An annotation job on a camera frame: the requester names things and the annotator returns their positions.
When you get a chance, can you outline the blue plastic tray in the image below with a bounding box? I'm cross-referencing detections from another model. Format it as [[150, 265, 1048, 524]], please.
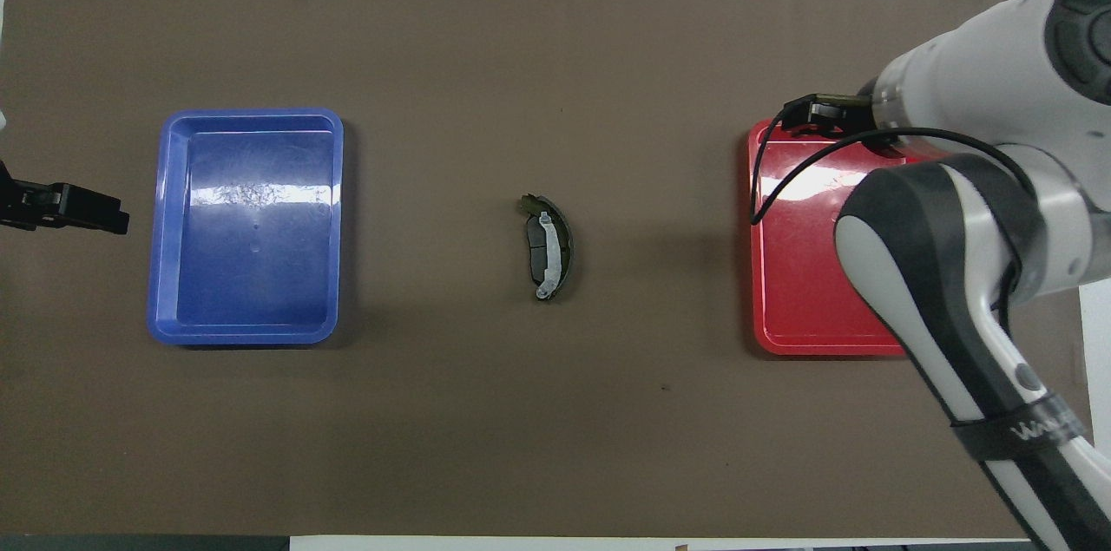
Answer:
[[146, 107, 345, 348]]

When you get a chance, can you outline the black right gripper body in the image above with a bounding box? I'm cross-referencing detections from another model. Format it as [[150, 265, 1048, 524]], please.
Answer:
[[811, 92, 877, 134]]

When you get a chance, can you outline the red plastic tray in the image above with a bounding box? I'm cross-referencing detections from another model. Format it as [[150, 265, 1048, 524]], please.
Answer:
[[748, 118, 947, 357]]

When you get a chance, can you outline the curved brake shoe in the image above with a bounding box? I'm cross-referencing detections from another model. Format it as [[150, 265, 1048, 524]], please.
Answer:
[[517, 193, 575, 303]]

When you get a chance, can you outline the brown table mat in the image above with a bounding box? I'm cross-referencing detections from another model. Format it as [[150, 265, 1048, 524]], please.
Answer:
[[0, 0, 1103, 539]]

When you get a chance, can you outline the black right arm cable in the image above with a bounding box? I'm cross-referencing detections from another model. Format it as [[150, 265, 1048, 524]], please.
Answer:
[[749, 121, 1039, 227]]

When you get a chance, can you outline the dark brake pad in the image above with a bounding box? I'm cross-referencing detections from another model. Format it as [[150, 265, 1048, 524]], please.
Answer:
[[525, 216, 570, 288]]

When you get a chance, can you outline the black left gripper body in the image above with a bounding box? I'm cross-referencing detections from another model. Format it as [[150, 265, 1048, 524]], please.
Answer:
[[0, 160, 56, 232]]

